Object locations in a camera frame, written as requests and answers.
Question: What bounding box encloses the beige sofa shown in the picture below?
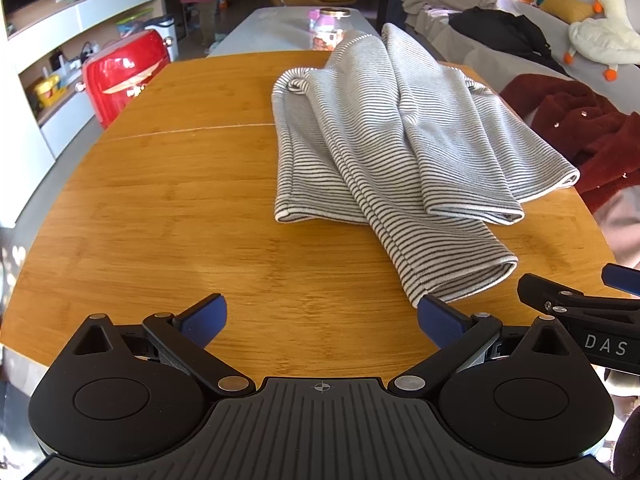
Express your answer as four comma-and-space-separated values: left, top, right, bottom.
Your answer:
402, 0, 640, 271

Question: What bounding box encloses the white trash bin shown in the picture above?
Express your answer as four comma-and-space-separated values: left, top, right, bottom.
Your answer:
142, 15, 178, 63

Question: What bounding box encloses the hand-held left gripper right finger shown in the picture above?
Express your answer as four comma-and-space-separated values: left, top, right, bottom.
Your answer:
387, 294, 573, 401

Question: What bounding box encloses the grey coffee table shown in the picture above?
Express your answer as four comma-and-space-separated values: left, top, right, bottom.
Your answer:
207, 6, 376, 58

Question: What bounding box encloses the white goose plush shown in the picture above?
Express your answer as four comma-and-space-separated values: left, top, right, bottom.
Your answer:
564, 0, 640, 82

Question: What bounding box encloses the glass jar with gold lid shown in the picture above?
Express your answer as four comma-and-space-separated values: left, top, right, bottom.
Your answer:
307, 6, 353, 52

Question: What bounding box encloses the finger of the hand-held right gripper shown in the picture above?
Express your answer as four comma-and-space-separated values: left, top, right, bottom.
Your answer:
517, 273, 640, 317
602, 264, 640, 293

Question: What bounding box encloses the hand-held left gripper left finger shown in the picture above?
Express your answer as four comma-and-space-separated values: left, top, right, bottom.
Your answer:
74, 294, 256, 401

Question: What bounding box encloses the yellow pillow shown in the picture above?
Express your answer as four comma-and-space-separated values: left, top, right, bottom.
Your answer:
540, 0, 596, 25

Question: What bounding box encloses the grey television cabinet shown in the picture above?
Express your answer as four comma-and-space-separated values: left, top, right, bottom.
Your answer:
0, 0, 181, 161

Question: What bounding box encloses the black jacket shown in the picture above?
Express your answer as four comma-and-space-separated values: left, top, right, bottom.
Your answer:
449, 6, 568, 77

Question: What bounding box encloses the grey striped garment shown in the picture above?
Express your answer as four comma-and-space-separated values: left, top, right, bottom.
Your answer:
271, 22, 581, 308

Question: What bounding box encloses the yellow toy truck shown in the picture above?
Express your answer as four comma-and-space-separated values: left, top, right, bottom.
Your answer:
34, 74, 66, 108

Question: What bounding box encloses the clear box with green lid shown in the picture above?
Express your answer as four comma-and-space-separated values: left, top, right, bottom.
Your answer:
116, 7, 153, 36

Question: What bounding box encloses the red fleece coat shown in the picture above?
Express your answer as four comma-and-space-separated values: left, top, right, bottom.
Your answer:
500, 74, 640, 215

